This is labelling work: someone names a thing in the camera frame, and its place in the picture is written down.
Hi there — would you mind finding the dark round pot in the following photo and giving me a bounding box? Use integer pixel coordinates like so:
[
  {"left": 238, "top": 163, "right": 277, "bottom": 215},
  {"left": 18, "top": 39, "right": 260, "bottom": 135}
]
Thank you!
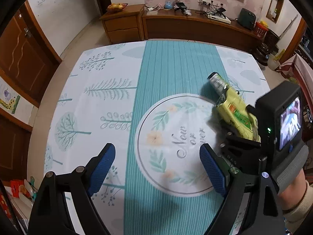
[{"left": 254, "top": 43, "right": 272, "bottom": 66}]

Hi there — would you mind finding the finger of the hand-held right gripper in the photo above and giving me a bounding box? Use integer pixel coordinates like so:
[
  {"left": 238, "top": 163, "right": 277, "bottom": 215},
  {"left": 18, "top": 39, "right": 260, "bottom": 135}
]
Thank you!
[
  {"left": 245, "top": 103, "right": 257, "bottom": 118},
  {"left": 218, "top": 119, "right": 262, "bottom": 158}
]

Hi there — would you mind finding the small wooden drawer cabinet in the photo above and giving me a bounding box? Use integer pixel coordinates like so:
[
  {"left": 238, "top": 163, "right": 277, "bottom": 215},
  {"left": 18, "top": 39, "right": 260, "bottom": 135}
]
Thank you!
[{"left": 99, "top": 4, "right": 145, "bottom": 43}]

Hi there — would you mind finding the giraffe wall sticker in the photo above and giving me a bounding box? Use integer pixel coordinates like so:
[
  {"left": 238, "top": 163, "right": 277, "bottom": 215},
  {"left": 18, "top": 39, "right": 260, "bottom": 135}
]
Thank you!
[{"left": 0, "top": 78, "right": 21, "bottom": 114}]

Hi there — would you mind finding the white pink-edged tablecloth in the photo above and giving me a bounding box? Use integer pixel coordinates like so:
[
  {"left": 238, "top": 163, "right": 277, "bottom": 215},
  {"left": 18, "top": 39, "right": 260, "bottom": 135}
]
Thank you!
[{"left": 276, "top": 52, "right": 313, "bottom": 118}]

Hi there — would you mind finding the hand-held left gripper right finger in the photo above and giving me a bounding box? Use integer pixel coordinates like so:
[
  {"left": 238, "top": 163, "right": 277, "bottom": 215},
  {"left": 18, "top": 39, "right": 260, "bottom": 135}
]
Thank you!
[{"left": 199, "top": 143, "right": 286, "bottom": 235}]

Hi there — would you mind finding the wooden door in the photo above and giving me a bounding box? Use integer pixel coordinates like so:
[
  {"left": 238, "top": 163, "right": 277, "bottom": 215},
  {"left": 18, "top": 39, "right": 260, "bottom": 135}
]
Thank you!
[
  {"left": 0, "top": 1, "right": 63, "bottom": 103},
  {"left": 0, "top": 113, "right": 33, "bottom": 182}
]

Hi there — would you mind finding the teal and white leaf tablecloth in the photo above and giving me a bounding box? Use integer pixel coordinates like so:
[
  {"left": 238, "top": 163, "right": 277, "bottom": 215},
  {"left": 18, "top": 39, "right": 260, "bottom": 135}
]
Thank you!
[{"left": 43, "top": 39, "right": 271, "bottom": 235}]

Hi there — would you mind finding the tall wall niche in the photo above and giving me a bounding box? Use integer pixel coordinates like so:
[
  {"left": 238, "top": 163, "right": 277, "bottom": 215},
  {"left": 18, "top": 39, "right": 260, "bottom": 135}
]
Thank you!
[{"left": 266, "top": 0, "right": 284, "bottom": 24}]

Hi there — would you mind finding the small black device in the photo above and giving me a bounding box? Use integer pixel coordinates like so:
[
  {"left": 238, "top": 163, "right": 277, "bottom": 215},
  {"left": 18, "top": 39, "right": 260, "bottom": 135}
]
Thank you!
[{"left": 174, "top": 2, "right": 189, "bottom": 15}]

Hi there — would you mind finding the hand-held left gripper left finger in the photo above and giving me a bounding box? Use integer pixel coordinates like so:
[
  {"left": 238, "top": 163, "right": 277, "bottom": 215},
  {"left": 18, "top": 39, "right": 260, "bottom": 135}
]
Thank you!
[{"left": 28, "top": 142, "right": 116, "bottom": 235}]

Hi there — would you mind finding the person's right forearm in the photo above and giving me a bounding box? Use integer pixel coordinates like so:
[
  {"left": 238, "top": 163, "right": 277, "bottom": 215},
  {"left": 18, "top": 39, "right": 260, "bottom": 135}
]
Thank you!
[{"left": 279, "top": 169, "right": 313, "bottom": 228}]

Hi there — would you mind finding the dark green appliance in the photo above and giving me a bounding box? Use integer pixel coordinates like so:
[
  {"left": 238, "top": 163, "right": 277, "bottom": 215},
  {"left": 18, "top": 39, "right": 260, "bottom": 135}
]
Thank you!
[{"left": 238, "top": 8, "right": 257, "bottom": 30}]

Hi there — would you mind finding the white plastic bucket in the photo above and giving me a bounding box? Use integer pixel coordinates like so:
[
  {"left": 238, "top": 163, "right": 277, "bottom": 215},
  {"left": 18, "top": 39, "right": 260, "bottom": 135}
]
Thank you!
[{"left": 268, "top": 54, "right": 285, "bottom": 71}]

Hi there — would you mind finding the long wooden TV cabinet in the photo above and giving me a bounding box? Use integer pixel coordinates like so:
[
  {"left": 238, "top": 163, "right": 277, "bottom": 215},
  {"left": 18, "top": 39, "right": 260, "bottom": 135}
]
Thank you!
[{"left": 142, "top": 6, "right": 266, "bottom": 54}]

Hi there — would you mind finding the yellow-green snack packet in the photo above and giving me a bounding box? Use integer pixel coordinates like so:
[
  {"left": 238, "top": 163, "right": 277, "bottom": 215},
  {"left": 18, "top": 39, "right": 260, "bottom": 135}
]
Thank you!
[{"left": 207, "top": 71, "right": 262, "bottom": 142}]

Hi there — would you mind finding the red plastic basket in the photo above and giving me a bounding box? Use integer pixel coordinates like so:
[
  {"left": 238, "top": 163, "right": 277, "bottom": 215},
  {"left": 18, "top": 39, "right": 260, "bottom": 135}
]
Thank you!
[{"left": 254, "top": 22, "right": 269, "bottom": 40}]

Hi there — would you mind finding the fruit bowl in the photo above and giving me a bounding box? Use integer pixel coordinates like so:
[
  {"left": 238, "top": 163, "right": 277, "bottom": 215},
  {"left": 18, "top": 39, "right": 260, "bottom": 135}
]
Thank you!
[{"left": 106, "top": 2, "right": 129, "bottom": 14}]

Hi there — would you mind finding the white set-top box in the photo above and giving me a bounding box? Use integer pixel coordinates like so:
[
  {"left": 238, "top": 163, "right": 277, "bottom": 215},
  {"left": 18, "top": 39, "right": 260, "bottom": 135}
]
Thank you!
[{"left": 207, "top": 11, "right": 231, "bottom": 24}]

